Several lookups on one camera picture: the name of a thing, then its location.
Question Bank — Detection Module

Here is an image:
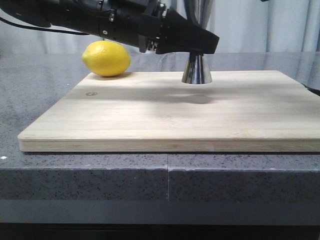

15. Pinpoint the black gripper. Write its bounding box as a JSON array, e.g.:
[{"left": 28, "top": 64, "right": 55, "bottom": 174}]
[{"left": 98, "top": 0, "right": 220, "bottom": 55}]

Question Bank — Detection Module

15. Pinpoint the steel double jigger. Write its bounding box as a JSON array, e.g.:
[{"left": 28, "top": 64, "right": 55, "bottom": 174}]
[{"left": 181, "top": 0, "right": 215, "bottom": 85}]

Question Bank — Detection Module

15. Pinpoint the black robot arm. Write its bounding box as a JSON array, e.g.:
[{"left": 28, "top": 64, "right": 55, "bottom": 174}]
[{"left": 0, "top": 0, "right": 220, "bottom": 55}]

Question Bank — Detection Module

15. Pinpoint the yellow lemon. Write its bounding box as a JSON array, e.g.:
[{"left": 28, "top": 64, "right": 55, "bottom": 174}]
[{"left": 81, "top": 40, "right": 131, "bottom": 77}]

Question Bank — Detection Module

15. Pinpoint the wooden cutting board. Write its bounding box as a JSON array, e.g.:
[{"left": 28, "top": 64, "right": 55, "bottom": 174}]
[{"left": 18, "top": 70, "right": 320, "bottom": 153}]

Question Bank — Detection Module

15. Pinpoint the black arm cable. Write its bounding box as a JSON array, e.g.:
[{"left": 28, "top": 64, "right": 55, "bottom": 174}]
[{"left": 0, "top": 17, "right": 91, "bottom": 36}]

